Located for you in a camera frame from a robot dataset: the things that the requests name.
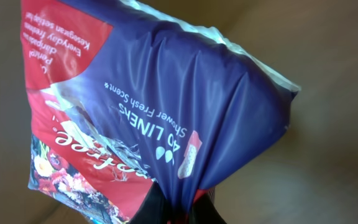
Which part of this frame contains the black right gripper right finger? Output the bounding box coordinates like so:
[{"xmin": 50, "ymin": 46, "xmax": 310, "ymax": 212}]
[{"xmin": 188, "ymin": 188, "xmax": 227, "ymax": 224}]

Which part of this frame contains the red purple Carefree pack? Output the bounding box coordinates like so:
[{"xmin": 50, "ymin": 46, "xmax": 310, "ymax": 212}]
[{"xmin": 20, "ymin": 0, "xmax": 299, "ymax": 223}]

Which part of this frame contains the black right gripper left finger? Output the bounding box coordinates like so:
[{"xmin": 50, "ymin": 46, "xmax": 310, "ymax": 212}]
[{"xmin": 129, "ymin": 182, "xmax": 172, "ymax": 224}]

